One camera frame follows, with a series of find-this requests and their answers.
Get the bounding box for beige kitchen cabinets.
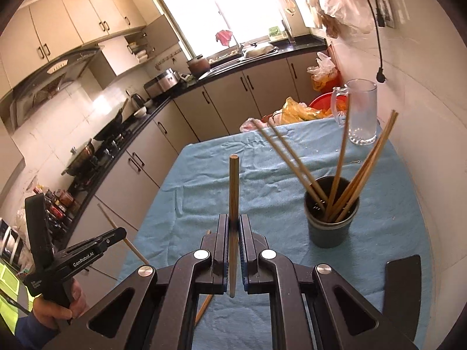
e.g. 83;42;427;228
86;49;331;288
0;0;147;92

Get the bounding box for brown clay pot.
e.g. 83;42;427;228
186;55;212;78

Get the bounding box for gas stove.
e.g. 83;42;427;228
66;127;133;191

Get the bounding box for white and orange plastic bag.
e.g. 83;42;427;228
307;52;344;92

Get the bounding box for steel pot with lid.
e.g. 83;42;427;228
61;139;97;176

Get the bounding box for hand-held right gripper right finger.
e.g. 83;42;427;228
239;214;420;350

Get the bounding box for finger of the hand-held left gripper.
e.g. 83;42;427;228
86;227;128;255

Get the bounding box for open shelf with dishes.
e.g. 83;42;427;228
126;33;151;63

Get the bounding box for black wok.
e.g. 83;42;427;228
93;98;129;141

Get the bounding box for black kitchen countertop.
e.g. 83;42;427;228
55;38;327;249

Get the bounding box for beige lower kitchen cabinets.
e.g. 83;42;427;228
86;49;331;288

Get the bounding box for silver rice cooker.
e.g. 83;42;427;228
143;67;182;99

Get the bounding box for black cable with plug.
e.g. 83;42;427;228
349;0;388;83

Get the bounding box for red plastic basin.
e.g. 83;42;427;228
307;93;346;118

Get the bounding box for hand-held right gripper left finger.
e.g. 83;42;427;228
44;213;230;350

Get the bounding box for hanging clear plastic bags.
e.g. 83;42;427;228
314;0;376;39

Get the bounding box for yellow plastic bag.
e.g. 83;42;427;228
280;97;330;125

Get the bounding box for range hood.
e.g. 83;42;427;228
9;45;101;129

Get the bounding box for yellow reflective vest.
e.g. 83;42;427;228
0;259;35;336

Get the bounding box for pink plastic bag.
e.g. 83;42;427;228
240;117;271;134

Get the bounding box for person's left forearm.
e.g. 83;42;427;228
15;311;61;350

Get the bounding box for black smartphone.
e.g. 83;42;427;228
385;254;423;341

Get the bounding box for beige upper kitchen cabinets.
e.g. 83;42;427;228
0;0;147;92

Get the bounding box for sink faucet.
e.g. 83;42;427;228
281;20;296;45

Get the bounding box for wall power socket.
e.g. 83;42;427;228
376;0;397;30

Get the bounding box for person's left hand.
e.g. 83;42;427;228
31;276;88;332

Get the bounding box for dark round utensil cup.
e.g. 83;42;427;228
304;176;361;249

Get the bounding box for red cloth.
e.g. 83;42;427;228
215;29;234;48

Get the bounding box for blue tablecloth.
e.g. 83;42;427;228
117;117;433;350

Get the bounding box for bunch of wooden chopsticks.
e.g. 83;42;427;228
268;109;399;223

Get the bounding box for condiment bottles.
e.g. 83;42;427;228
33;186;74;227

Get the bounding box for clear glass mug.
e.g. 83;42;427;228
330;79;378;147

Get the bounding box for kitchen window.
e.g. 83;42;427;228
140;0;293;61

